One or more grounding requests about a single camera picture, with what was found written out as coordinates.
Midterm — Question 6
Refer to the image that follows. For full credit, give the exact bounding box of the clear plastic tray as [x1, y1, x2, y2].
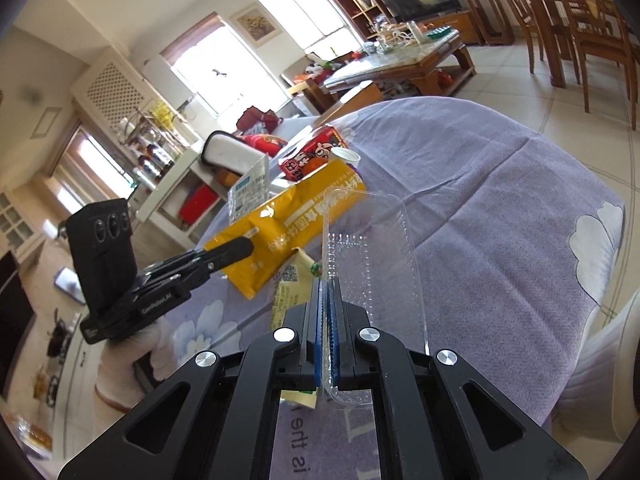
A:
[319, 185, 434, 409]

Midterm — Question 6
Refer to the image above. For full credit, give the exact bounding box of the yellow snack bag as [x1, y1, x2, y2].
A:
[204, 160, 367, 299]

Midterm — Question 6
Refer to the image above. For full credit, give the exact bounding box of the left white gloved hand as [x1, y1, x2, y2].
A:
[92, 316, 177, 413]

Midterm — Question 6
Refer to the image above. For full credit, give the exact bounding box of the right white gloved hand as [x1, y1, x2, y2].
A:
[556, 294, 640, 443]

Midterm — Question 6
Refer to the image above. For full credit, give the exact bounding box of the yellow-green milk powder sachet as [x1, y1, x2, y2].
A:
[270, 247, 319, 410]

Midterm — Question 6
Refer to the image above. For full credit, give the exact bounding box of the white side shelf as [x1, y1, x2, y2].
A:
[134, 141, 228, 249]

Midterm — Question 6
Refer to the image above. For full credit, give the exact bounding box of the white wet wipe packet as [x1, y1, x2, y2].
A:
[228, 155, 270, 224]

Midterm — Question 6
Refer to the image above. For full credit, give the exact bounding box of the wooden sofa with cushions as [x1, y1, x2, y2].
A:
[199, 79, 384, 181]

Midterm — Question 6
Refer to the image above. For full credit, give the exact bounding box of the red snack packet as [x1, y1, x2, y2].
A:
[278, 126, 347, 182]

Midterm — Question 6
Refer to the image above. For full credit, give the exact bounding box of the purple floral tablecloth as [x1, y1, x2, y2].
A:
[167, 98, 625, 479]

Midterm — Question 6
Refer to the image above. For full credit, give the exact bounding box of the white paper cup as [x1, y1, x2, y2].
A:
[329, 146, 361, 169]

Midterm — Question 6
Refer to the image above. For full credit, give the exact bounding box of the framed sunflower picture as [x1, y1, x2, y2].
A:
[231, 3, 282, 48]

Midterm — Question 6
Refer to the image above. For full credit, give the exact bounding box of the wooden coffee table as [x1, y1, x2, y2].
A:
[322, 29, 476, 96]

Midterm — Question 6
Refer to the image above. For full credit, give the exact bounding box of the wooden dining chair left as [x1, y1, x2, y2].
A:
[504, 0, 544, 74]

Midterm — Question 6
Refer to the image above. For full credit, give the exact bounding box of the wooden dining table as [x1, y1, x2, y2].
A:
[528, 0, 573, 88]

